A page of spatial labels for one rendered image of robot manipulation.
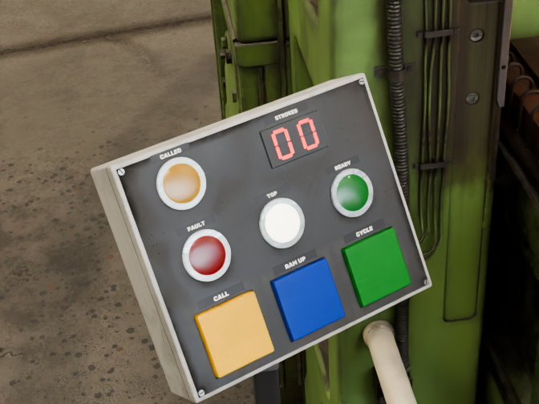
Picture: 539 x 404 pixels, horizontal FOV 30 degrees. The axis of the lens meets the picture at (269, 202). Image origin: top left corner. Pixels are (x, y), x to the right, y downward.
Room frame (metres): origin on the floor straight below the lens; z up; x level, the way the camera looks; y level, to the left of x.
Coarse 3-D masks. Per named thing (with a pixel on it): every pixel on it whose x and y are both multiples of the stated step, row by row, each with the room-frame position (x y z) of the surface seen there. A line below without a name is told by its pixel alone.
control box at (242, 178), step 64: (256, 128) 0.99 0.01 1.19; (320, 128) 1.01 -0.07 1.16; (128, 192) 0.89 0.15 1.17; (256, 192) 0.94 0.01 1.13; (320, 192) 0.97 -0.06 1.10; (384, 192) 1.00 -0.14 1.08; (128, 256) 0.89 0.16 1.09; (256, 256) 0.90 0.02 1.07; (320, 256) 0.93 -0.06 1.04; (192, 320) 0.84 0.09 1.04; (192, 384) 0.80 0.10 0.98
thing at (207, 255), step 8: (200, 240) 0.89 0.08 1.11; (208, 240) 0.89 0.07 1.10; (216, 240) 0.89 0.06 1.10; (192, 248) 0.88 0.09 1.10; (200, 248) 0.88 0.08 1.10; (208, 248) 0.88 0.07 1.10; (216, 248) 0.89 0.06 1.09; (224, 248) 0.89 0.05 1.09; (192, 256) 0.87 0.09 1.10; (200, 256) 0.88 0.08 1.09; (208, 256) 0.88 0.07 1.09; (216, 256) 0.88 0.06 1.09; (224, 256) 0.89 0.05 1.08; (192, 264) 0.87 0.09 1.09; (200, 264) 0.87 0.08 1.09; (208, 264) 0.87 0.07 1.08; (216, 264) 0.88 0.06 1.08; (200, 272) 0.87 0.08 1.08; (208, 272) 0.87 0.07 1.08; (216, 272) 0.87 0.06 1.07
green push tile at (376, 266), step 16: (368, 240) 0.95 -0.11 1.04; (384, 240) 0.96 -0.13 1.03; (352, 256) 0.93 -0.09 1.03; (368, 256) 0.94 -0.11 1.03; (384, 256) 0.95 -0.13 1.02; (400, 256) 0.95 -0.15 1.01; (352, 272) 0.92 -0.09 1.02; (368, 272) 0.93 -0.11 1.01; (384, 272) 0.94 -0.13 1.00; (400, 272) 0.94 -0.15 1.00; (368, 288) 0.92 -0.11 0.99; (384, 288) 0.92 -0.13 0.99; (400, 288) 0.93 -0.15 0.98; (368, 304) 0.91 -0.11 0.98
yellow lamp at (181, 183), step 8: (168, 168) 0.92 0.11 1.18; (176, 168) 0.92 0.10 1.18; (184, 168) 0.93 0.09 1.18; (192, 168) 0.93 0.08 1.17; (168, 176) 0.92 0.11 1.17; (176, 176) 0.92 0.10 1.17; (184, 176) 0.92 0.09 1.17; (192, 176) 0.92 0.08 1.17; (168, 184) 0.91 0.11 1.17; (176, 184) 0.91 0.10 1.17; (184, 184) 0.92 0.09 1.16; (192, 184) 0.92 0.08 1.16; (200, 184) 0.92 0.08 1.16; (168, 192) 0.91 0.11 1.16; (176, 192) 0.91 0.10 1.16; (184, 192) 0.91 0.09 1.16; (192, 192) 0.91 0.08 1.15; (176, 200) 0.90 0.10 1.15; (184, 200) 0.91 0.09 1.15
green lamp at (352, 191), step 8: (344, 176) 0.99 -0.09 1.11; (352, 176) 0.99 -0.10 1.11; (360, 176) 1.00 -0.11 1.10; (344, 184) 0.98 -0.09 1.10; (352, 184) 0.99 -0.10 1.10; (360, 184) 0.99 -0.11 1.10; (344, 192) 0.98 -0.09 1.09; (352, 192) 0.98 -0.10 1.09; (360, 192) 0.98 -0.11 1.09; (368, 192) 0.99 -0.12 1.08; (344, 200) 0.97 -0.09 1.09; (352, 200) 0.97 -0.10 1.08; (360, 200) 0.98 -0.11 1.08; (352, 208) 0.97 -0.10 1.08; (360, 208) 0.97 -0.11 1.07
